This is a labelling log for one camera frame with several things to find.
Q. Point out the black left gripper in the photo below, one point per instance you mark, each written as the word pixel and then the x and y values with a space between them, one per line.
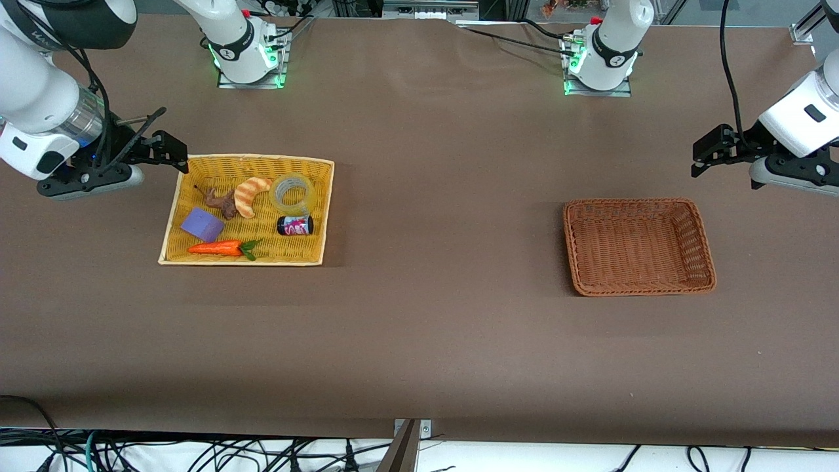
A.
pixel 746 145

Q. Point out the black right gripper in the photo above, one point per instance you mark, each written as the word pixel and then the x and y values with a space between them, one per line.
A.
pixel 122 143

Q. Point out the yellow clear tape roll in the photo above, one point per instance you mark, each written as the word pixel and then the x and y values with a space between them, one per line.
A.
pixel 293 210

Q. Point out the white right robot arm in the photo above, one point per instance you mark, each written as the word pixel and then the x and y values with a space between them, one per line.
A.
pixel 33 98

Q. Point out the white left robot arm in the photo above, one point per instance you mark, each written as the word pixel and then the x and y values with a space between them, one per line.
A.
pixel 613 52

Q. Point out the brown toy figure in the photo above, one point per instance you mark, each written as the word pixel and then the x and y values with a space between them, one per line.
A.
pixel 226 204

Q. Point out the purple block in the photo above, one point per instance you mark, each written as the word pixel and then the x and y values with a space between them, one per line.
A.
pixel 202 225

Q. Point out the toy croissant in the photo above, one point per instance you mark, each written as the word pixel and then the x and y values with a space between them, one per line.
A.
pixel 246 196

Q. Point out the orange toy carrot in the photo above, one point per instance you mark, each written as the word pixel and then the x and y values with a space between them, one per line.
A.
pixel 216 248

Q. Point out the brown woven basket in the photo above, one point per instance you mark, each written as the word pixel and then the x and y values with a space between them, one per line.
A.
pixel 636 249

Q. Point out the small dark drink can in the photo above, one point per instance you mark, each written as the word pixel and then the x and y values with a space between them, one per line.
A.
pixel 295 225

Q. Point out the yellow woven tray basket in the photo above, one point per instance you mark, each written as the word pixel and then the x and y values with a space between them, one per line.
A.
pixel 295 252

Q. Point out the white power strip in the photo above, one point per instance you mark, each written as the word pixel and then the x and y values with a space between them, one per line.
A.
pixel 285 8

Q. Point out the dark brown bar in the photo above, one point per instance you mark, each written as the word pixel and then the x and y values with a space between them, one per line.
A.
pixel 401 455

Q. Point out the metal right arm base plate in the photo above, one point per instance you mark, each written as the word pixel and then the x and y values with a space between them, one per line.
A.
pixel 252 85

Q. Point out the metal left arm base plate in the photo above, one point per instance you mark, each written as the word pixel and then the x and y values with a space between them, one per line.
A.
pixel 600 93

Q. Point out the aluminium frame profile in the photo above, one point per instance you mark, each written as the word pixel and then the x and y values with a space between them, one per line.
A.
pixel 803 29

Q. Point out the small metal bracket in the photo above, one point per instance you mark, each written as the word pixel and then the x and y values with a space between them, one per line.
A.
pixel 426 429

